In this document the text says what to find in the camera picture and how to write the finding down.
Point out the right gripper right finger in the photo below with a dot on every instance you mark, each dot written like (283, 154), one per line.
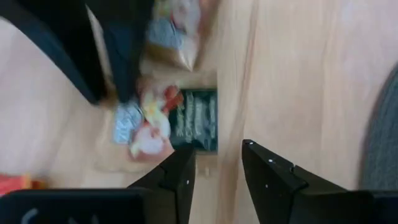
(273, 186)

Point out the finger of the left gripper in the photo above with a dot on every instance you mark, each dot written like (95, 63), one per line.
(56, 31)
(124, 46)

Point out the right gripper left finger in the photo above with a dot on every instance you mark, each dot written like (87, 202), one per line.
(180, 180)

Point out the beige vanilla cinnamon tea packet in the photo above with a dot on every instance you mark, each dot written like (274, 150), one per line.
(183, 37)
(196, 121)

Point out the yellow mango tea packet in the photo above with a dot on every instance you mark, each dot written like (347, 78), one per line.
(15, 183)

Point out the grey round woven placemat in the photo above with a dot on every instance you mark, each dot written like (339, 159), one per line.
(385, 140)

